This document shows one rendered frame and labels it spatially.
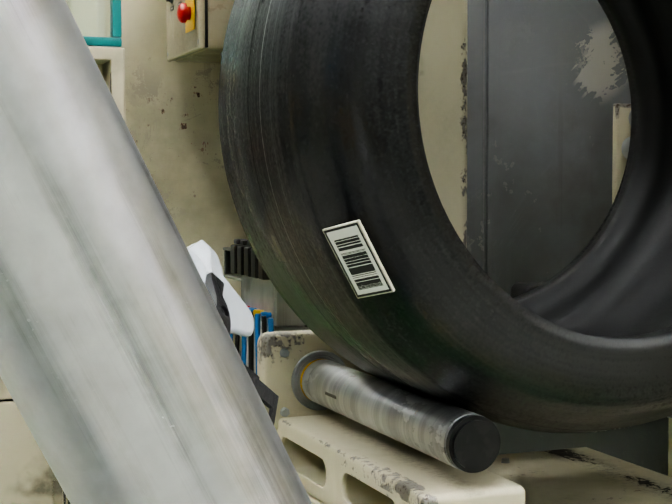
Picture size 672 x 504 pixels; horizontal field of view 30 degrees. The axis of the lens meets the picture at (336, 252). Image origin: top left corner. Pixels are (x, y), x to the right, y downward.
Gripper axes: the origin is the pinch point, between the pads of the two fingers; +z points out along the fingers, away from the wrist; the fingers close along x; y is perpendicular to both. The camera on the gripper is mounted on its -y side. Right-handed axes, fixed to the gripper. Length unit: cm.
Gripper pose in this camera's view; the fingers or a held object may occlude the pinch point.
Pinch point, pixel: (189, 251)
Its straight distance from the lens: 84.5
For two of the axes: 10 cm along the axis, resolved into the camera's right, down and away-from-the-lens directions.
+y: 5.9, 5.9, 5.4
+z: 1.0, -7.2, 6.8
